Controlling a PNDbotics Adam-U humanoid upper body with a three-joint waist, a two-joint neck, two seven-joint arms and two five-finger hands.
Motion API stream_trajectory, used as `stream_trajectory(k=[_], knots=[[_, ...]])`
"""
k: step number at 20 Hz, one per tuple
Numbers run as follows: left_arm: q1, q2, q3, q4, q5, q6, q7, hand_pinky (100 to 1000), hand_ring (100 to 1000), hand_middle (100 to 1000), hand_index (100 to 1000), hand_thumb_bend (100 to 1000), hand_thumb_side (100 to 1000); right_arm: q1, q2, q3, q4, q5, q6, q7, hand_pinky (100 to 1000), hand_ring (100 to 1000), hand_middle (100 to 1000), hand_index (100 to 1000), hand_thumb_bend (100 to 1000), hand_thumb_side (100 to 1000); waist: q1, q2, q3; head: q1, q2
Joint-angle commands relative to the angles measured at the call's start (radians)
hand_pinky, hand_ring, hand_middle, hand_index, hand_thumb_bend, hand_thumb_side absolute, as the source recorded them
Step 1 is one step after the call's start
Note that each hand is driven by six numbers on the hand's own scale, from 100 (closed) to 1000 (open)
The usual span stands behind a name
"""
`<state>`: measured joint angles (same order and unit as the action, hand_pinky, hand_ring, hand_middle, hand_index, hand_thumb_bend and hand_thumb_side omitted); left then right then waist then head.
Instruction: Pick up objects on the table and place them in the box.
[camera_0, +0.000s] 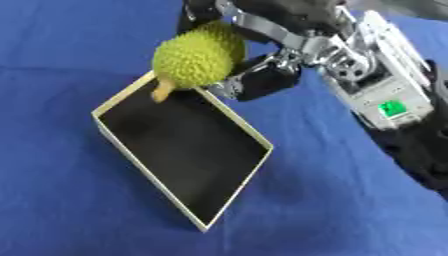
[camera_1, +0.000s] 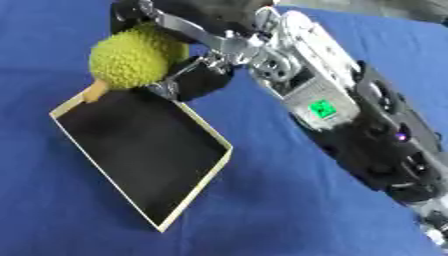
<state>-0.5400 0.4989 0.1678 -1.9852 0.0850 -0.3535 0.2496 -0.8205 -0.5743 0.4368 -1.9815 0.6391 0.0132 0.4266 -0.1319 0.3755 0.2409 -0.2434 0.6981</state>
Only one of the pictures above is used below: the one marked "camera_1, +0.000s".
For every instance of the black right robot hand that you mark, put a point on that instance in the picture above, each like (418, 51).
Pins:
(201, 79)

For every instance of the green spiky toy durian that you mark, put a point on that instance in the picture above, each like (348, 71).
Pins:
(129, 60)

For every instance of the silver and black right robot arm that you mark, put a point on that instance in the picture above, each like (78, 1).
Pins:
(350, 116)

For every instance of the cardboard box with black inside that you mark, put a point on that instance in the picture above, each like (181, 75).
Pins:
(146, 150)

